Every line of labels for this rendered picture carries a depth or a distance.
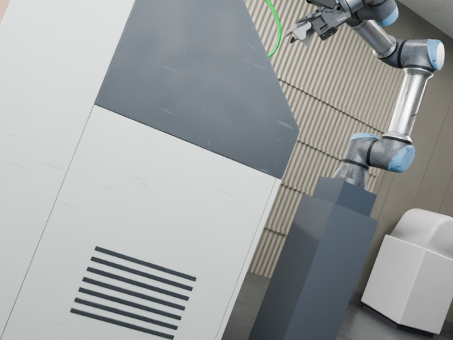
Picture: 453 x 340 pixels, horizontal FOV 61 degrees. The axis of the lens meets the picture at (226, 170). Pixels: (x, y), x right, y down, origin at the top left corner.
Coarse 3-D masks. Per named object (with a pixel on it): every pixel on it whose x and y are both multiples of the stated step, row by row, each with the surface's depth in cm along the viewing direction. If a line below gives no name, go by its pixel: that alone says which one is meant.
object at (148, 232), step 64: (128, 128) 105; (64, 192) 102; (128, 192) 106; (192, 192) 110; (256, 192) 115; (64, 256) 103; (128, 256) 107; (192, 256) 111; (64, 320) 104; (128, 320) 108; (192, 320) 112
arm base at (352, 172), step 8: (344, 160) 164; (344, 168) 162; (352, 168) 160; (360, 168) 160; (368, 168) 162; (336, 176) 162; (344, 176) 159; (352, 176) 159; (360, 176) 159; (360, 184) 158
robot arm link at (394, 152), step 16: (400, 48) 155; (416, 48) 150; (432, 48) 146; (400, 64) 157; (416, 64) 149; (432, 64) 147; (416, 80) 150; (400, 96) 154; (416, 96) 150; (400, 112) 152; (416, 112) 152; (400, 128) 151; (384, 144) 153; (400, 144) 150; (384, 160) 153; (400, 160) 148
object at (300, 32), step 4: (308, 20) 124; (296, 24) 125; (304, 24) 126; (308, 24) 125; (292, 28) 126; (296, 28) 126; (300, 28) 126; (304, 28) 125; (308, 28) 125; (288, 32) 126; (292, 32) 127; (296, 32) 126; (300, 32) 125; (304, 32) 125; (284, 36) 128; (300, 36) 125; (304, 36) 125
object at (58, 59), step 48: (48, 0) 99; (96, 0) 102; (0, 48) 97; (48, 48) 100; (96, 48) 102; (0, 96) 98; (48, 96) 100; (96, 96) 103; (0, 144) 98; (48, 144) 101; (0, 192) 99; (48, 192) 102; (0, 240) 100; (0, 288) 100; (0, 336) 101
